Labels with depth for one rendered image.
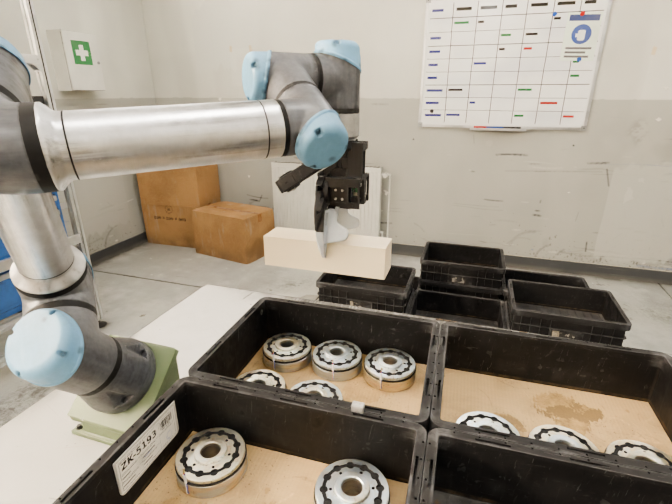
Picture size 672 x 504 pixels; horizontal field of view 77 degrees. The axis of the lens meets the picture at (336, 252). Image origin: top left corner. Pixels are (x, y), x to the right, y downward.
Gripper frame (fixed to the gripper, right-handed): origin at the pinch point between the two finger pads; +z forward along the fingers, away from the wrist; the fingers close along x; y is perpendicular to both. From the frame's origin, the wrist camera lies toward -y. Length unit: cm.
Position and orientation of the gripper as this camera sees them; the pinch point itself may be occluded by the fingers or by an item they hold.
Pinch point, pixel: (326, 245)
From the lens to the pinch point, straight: 81.2
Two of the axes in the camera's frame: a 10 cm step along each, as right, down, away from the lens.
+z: 0.0, 9.4, 3.5
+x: 3.1, -3.4, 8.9
